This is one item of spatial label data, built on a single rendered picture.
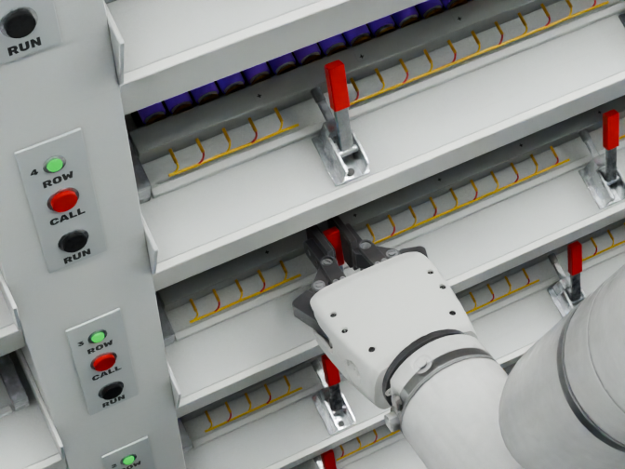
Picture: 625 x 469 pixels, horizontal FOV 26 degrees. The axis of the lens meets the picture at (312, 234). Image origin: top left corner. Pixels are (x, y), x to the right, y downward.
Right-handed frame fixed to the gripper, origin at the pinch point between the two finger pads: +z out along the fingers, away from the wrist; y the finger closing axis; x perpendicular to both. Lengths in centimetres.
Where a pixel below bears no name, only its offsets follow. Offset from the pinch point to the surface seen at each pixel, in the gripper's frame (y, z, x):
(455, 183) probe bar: 13.5, 3.6, -2.8
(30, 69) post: -20.7, -10.6, 33.2
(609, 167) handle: 26.3, -0.7, -3.9
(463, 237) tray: 12.7, 1.1, -6.7
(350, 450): 4.0, 11.5, -43.2
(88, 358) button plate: -21.7, -4.7, 4.1
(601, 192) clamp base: 25.6, -0.7, -6.4
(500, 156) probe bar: 18.3, 4.0, -2.3
